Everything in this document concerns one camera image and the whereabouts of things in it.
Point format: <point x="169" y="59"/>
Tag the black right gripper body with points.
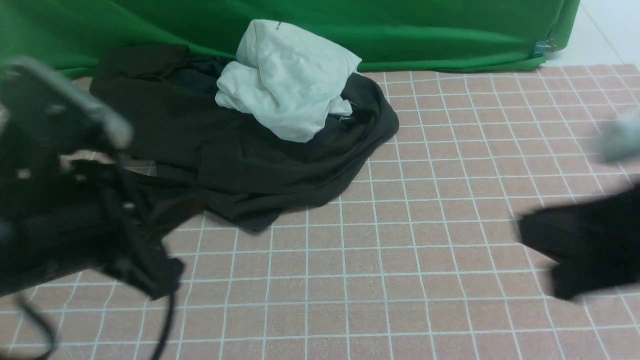
<point x="595" y="245"/>

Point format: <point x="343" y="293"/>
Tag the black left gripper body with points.
<point x="56" y="222"/>

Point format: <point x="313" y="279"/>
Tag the dark gray long-sleeve top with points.
<point x="244" y="173"/>

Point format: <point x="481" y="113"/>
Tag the white t-shirt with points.
<point x="288" y="78"/>

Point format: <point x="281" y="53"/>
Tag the green backdrop cloth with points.
<point x="467" y="36"/>

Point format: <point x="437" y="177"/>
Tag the blue binder clip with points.
<point x="543" y="48"/>

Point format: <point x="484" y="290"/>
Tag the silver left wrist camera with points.
<point x="57" y="115"/>

